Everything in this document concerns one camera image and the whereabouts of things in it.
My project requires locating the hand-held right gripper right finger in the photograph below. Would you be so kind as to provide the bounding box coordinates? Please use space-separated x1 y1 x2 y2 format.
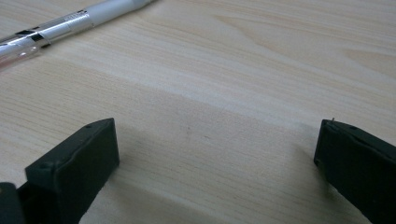
313 119 396 224

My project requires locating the white pen with clear cap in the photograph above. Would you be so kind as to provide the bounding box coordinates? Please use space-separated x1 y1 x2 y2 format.
0 0 157 70

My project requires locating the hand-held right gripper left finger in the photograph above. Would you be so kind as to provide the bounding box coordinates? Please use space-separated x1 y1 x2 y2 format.
17 118 120 224

